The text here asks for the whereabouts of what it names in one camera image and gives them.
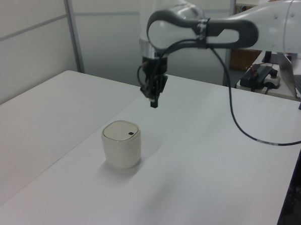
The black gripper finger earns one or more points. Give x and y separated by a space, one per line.
161 84
147 88

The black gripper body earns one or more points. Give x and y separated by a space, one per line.
156 66

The small white trash can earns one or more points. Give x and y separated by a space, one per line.
122 151

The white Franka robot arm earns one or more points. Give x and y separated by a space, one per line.
271 25

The black electronics box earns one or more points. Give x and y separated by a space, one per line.
257 72

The black monitor stand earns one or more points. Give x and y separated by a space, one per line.
267 56

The white power strip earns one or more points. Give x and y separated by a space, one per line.
273 81

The pale office desk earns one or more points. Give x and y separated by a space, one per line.
280 92

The silver laptop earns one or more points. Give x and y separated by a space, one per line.
287 71

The grey metal partition post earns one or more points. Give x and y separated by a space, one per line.
75 30

